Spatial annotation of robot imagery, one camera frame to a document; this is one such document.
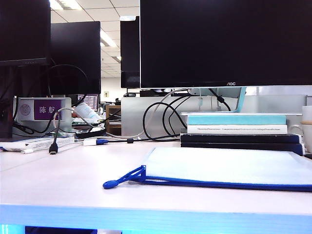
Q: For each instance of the transparent file bag blue zipper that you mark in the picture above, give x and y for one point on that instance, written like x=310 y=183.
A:
x=219 y=165

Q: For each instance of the black mouse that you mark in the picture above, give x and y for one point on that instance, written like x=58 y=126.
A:
x=129 y=94

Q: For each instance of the wooden box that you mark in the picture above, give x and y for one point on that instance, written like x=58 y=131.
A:
x=114 y=122

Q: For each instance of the lit background screen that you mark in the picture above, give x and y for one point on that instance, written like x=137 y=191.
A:
x=90 y=100

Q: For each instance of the flat black device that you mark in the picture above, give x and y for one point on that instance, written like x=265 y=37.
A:
x=89 y=133

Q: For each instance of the white adapter blue plug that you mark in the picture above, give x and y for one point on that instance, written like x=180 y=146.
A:
x=90 y=142

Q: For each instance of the white tube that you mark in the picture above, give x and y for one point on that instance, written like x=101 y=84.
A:
x=84 y=111

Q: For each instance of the narrow black monitor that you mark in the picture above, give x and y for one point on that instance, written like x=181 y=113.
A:
x=129 y=48

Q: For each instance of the large black AOC monitor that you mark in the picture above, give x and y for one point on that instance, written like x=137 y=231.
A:
x=195 y=48

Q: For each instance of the teal book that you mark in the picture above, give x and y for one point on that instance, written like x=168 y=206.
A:
x=235 y=120

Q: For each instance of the silver teal monitor stand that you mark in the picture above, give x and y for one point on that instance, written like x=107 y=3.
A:
x=240 y=103

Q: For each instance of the thin black book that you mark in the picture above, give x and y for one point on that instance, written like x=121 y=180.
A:
x=239 y=138

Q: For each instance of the white book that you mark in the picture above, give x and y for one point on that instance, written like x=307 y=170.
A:
x=243 y=131

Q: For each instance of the black monitor rear side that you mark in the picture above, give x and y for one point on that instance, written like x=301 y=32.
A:
x=78 y=48

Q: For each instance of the purple white name sign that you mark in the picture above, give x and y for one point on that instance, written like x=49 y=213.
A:
x=45 y=110

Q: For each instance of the white printed booklet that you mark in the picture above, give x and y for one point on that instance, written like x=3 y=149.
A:
x=36 y=144

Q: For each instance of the white USB connector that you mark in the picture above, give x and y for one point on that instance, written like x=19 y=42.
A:
x=28 y=151

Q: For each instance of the black monitor with indicator lights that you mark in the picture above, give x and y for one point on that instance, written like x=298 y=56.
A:
x=24 y=29

